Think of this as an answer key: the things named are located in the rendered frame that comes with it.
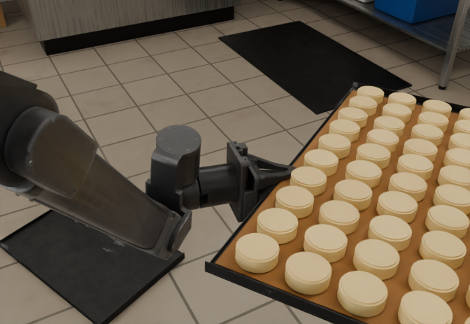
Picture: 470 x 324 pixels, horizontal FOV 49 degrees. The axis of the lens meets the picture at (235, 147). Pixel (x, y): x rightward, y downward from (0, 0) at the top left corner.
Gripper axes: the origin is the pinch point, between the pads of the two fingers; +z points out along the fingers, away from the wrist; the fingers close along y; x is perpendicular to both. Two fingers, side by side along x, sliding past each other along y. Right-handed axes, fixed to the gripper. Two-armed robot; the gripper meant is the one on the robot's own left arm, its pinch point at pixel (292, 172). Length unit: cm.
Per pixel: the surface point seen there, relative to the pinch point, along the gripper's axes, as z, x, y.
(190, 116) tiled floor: 28, -183, 88
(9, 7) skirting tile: -71, -382, 79
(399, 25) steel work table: 171, -213, 58
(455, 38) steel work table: 175, -165, 50
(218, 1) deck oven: 79, -307, 62
